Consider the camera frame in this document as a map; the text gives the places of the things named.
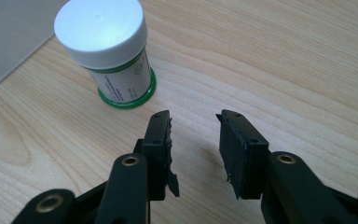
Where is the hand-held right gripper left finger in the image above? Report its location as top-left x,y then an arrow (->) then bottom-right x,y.
94,109 -> 180,224

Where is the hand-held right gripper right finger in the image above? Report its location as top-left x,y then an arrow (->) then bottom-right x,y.
216,109 -> 358,224

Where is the white-lidded green-trimmed bottle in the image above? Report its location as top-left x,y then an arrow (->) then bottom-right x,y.
53,0 -> 158,110

